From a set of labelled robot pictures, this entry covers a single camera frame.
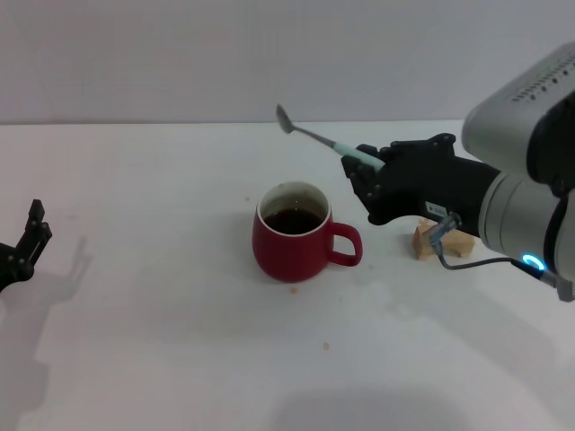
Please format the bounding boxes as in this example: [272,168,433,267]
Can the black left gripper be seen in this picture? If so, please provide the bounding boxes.
[0,199,53,293]

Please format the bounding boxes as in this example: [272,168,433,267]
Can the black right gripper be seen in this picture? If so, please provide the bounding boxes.
[341,133,500,234]

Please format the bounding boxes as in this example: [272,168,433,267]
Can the light blue handled spoon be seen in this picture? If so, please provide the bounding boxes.
[275,103,387,172]

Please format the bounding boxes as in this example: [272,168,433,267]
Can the red ceramic coffee cup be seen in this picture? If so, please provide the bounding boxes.
[251,180,364,284]

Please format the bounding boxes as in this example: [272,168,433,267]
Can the light wooden block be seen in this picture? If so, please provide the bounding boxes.
[412,218,476,261]

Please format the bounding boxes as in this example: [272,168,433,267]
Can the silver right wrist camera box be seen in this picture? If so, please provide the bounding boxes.
[461,42,575,198]

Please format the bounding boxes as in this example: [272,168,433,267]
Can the right gripper cable with plug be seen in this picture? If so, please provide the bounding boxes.
[429,212,575,303]

